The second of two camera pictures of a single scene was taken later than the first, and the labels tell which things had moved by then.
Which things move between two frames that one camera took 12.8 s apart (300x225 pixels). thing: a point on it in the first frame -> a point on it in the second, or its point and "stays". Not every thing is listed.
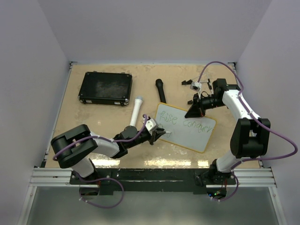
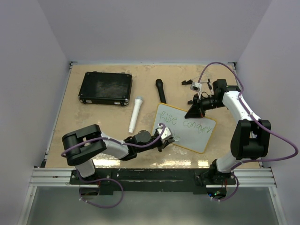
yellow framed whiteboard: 193,132 stays
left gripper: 155,134 -> 163,144
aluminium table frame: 260,177 stays
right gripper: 197,109 stays
